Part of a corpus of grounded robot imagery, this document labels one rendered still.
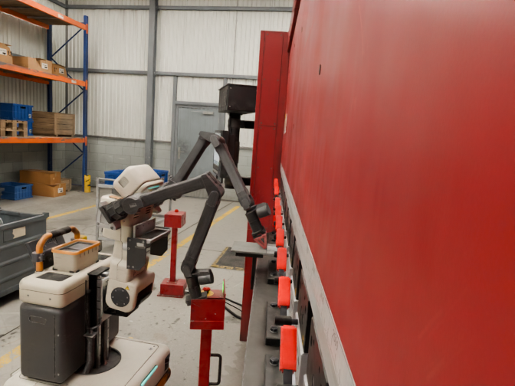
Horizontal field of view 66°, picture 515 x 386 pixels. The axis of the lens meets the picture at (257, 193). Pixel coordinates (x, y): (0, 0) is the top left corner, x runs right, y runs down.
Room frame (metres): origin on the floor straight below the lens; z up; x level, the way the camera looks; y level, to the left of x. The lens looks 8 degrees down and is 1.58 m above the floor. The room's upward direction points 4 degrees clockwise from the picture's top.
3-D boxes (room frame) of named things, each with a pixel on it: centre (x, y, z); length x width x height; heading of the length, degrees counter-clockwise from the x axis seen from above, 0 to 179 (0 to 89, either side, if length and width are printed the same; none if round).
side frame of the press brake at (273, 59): (2.99, -0.37, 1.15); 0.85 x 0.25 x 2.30; 88
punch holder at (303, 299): (0.64, -0.13, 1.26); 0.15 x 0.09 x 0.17; 178
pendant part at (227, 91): (3.28, 0.22, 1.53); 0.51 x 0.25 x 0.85; 14
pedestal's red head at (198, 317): (1.85, 0.20, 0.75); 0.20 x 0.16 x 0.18; 7
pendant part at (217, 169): (3.21, 0.29, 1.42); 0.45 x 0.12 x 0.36; 14
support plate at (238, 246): (2.02, -0.02, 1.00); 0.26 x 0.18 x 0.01; 88
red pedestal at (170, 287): (3.69, 0.76, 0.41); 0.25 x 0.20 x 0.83; 88
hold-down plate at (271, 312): (1.41, -0.09, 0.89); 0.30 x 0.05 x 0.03; 178
